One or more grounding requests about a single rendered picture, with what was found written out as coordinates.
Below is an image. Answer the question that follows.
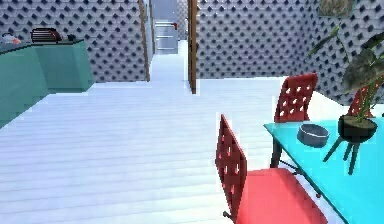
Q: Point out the brown wooden room door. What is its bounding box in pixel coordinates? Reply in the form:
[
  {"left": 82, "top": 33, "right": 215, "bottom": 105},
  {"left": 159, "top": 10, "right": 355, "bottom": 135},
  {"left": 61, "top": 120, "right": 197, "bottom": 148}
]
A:
[{"left": 187, "top": 0, "right": 198, "bottom": 95}]

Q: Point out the grey chest of drawers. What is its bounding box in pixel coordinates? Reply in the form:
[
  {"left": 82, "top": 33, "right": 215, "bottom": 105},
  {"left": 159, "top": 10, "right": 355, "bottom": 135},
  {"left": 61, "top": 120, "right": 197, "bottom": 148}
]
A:
[{"left": 154, "top": 20, "right": 179, "bottom": 55}]

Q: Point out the red perforated chair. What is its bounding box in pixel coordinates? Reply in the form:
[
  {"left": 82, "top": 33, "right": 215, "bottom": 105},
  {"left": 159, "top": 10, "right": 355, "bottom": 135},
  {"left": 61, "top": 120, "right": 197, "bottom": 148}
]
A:
[
  {"left": 215, "top": 113, "right": 329, "bottom": 224},
  {"left": 346, "top": 79, "right": 384, "bottom": 119},
  {"left": 273, "top": 72, "right": 319, "bottom": 124}
]

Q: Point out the grey round bowl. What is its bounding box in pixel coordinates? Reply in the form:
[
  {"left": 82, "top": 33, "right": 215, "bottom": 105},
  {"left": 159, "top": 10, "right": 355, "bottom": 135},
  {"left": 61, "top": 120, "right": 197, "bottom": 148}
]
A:
[{"left": 296, "top": 123, "right": 330, "bottom": 149}]

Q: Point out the teal kitchen counter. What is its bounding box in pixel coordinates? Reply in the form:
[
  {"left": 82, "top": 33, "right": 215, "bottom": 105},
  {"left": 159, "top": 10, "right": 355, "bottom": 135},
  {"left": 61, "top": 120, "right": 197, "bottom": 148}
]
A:
[{"left": 0, "top": 38, "right": 96, "bottom": 129}]

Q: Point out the turquoise dining table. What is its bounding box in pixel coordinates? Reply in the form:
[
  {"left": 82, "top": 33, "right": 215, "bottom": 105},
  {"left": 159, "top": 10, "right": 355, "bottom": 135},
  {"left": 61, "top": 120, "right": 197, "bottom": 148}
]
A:
[{"left": 263, "top": 116, "right": 384, "bottom": 224}]

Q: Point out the dark red toaster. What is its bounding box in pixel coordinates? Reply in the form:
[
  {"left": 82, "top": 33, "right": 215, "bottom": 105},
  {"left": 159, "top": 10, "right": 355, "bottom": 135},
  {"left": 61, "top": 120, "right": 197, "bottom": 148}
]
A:
[{"left": 30, "top": 27, "right": 63, "bottom": 44}]

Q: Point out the house plant in black pot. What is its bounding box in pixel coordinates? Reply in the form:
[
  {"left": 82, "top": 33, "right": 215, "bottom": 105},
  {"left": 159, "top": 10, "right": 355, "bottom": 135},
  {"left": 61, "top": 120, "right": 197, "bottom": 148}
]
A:
[{"left": 306, "top": 23, "right": 384, "bottom": 176}]

